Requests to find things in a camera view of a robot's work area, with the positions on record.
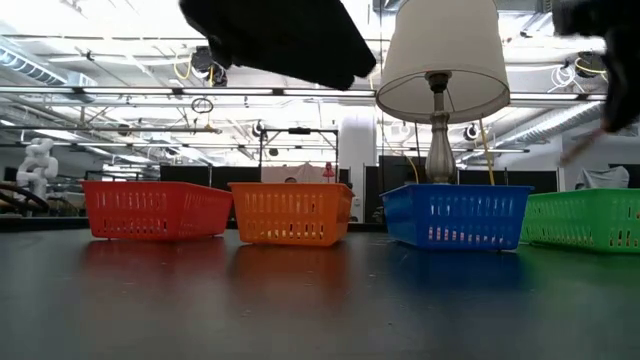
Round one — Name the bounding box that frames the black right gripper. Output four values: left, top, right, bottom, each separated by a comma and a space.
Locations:
551, 0, 640, 134

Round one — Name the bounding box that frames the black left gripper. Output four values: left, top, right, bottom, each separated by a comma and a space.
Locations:
178, 0, 378, 92

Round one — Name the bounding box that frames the long ceiling light bar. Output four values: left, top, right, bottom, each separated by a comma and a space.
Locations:
508, 91, 607, 102
0, 85, 377, 98

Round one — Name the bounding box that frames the black partition panel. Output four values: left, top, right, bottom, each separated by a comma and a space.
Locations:
158, 164, 262, 191
607, 162, 640, 190
363, 154, 560, 224

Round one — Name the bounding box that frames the grey cloth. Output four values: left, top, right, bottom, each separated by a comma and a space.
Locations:
574, 165, 631, 190

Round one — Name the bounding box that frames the green plastic basket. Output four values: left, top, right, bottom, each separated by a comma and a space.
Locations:
519, 187, 640, 255

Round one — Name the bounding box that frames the white cloth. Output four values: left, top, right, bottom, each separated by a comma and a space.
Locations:
260, 162, 325, 184

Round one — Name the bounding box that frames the white shade table lamp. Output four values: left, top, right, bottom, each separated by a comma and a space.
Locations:
374, 0, 511, 185

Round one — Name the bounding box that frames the orange plastic basket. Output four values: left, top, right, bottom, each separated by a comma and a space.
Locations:
228, 181, 356, 248

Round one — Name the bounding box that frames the blue plastic basket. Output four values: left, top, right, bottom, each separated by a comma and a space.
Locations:
379, 182, 534, 252

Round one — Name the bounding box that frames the red-pink plastic basket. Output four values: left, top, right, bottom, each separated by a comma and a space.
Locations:
82, 180, 235, 243

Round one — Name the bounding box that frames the white robot figure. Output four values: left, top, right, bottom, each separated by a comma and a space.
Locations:
14, 137, 60, 201

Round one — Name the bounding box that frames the silver ceiling duct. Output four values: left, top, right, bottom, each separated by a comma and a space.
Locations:
492, 102, 609, 147

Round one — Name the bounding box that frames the black metal frame stand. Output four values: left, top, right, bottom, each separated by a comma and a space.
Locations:
257, 126, 341, 184

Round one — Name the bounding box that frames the black hanging ring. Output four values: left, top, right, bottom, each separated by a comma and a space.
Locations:
190, 96, 216, 115

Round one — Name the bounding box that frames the orange power cord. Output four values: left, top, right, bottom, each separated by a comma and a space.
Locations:
477, 117, 497, 187

